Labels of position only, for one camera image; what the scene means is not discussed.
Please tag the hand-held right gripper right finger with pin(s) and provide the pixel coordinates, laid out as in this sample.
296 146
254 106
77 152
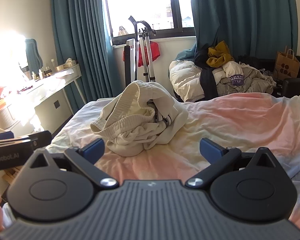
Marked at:
208 150

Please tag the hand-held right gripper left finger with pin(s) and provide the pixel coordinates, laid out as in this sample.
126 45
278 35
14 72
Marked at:
96 148

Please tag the white pants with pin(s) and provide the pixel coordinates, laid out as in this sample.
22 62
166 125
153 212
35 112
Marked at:
130 120

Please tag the white ribbed box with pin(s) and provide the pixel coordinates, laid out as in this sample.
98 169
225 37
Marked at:
5 118

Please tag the pastel duvet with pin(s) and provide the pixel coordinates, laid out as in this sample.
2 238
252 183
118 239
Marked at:
240 120

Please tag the black garment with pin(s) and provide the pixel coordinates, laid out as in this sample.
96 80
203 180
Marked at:
207 80

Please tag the white puffer jacket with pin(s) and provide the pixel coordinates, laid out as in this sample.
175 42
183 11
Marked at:
185 77

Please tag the grey garment with purple label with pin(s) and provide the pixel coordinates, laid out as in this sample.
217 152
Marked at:
250 82

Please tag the white desk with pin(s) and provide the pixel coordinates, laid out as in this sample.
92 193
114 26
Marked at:
55 80

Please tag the white tissue box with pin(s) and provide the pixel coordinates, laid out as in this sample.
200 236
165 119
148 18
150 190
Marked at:
70 63

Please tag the yellow garment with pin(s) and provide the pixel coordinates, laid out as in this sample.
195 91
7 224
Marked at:
218 57

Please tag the teal cloth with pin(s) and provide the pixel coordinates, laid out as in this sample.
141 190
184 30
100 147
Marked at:
187 53

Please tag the table mirror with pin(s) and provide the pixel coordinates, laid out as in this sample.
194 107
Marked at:
33 52

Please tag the black chair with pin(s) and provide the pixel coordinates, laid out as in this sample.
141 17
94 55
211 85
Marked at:
293 86

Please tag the red bag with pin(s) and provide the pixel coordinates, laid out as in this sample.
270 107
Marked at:
153 52

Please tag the brown paper bag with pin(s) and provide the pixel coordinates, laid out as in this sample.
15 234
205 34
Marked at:
286 65

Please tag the teal curtain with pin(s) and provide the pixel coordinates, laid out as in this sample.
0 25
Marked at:
77 30
240 12

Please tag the window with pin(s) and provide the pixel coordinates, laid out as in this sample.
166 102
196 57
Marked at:
140 0

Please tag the black wall socket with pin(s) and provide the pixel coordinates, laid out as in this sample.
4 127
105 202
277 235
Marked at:
56 104

